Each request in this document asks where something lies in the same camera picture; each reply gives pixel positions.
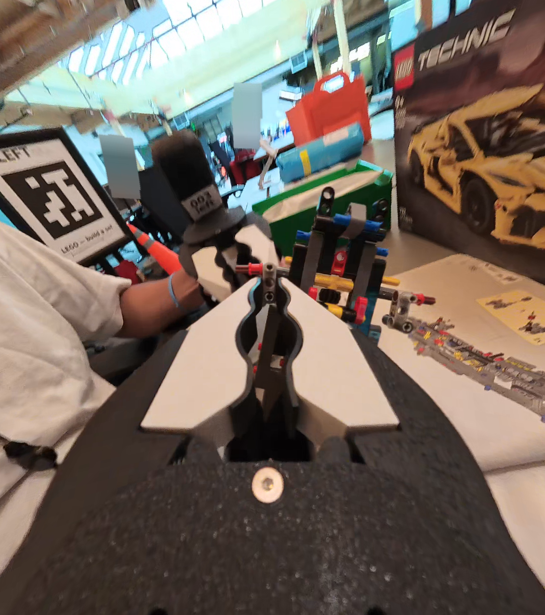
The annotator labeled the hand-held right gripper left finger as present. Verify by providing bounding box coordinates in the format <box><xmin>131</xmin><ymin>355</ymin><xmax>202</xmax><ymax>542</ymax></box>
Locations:
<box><xmin>141</xmin><ymin>278</ymin><xmax>259</xmax><ymax>451</ymax></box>

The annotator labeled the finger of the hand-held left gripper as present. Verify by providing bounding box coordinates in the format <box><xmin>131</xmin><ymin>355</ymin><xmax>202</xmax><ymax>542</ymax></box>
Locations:
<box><xmin>234</xmin><ymin>224</ymin><xmax>281</xmax><ymax>280</ymax></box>
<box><xmin>190</xmin><ymin>244</ymin><xmax>244</xmax><ymax>302</ymax></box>

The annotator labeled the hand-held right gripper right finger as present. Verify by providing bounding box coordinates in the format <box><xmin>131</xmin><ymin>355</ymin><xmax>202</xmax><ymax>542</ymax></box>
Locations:
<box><xmin>280</xmin><ymin>278</ymin><xmax>401</xmax><ymax>447</ymax></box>

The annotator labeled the lego chassis assembly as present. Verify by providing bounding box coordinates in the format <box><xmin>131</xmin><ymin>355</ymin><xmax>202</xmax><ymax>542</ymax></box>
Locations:
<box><xmin>234</xmin><ymin>186</ymin><xmax>436</xmax><ymax>409</ymax></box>

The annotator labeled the lego instruction booklet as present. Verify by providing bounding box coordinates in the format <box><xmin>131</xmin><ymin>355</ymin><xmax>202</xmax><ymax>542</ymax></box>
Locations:
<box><xmin>378</xmin><ymin>254</ymin><xmax>545</xmax><ymax>615</ymax></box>

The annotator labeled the person's left forearm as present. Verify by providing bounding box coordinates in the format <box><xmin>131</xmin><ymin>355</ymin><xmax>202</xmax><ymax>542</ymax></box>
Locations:
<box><xmin>120</xmin><ymin>271</ymin><xmax>203</xmax><ymax>337</ymax></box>

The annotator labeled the lego set box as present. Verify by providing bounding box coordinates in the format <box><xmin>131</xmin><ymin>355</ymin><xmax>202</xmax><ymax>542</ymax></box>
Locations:
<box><xmin>393</xmin><ymin>0</ymin><xmax>545</xmax><ymax>299</ymax></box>

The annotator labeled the green storage bin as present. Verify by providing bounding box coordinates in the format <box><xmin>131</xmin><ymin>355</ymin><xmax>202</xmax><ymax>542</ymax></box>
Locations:
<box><xmin>252</xmin><ymin>160</ymin><xmax>393</xmax><ymax>260</ymax></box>

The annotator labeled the black office chair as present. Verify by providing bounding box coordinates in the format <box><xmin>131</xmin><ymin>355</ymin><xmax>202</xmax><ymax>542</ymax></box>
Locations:
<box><xmin>137</xmin><ymin>163</ymin><xmax>191</xmax><ymax>246</ymax></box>

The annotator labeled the orange traffic cone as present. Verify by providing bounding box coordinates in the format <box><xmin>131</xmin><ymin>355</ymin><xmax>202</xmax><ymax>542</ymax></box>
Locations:
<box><xmin>128</xmin><ymin>223</ymin><xmax>183</xmax><ymax>275</ymax></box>

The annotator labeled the white sheet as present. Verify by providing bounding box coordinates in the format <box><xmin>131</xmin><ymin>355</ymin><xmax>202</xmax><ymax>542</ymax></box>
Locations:
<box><xmin>265</xmin><ymin>169</ymin><xmax>381</xmax><ymax>219</ymax></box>

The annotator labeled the blue rolled bag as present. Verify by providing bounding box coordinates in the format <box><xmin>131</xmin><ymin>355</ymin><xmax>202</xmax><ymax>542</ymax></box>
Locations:
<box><xmin>276</xmin><ymin>122</ymin><xmax>365</xmax><ymax>183</ymax></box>

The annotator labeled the black framed marker sign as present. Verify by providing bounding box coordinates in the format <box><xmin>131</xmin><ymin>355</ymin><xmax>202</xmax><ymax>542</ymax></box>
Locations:
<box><xmin>0</xmin><ymin>127</ymin><xmax>132</xmax><ymax>266</ymax></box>

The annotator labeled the red felt bag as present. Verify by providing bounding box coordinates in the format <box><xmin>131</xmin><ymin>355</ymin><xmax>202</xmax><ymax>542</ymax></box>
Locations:
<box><xmin>286</xmin><ymin>72</ymin><xmax>371</xmax><ymax>147</ymax></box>

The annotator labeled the person in white shirt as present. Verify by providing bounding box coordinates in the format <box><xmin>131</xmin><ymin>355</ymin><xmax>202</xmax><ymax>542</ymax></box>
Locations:
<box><xmin>0</xmin><ymin>206</ymin><xmax>131</xmax><ymax>527</ymax></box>

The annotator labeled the black lanyard strap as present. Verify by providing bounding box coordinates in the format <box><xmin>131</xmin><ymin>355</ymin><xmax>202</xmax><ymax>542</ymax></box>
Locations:
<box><xmin>0</xmin><ymin>408</ymin><xmax>58</xmax><ymax>471</ymax></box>

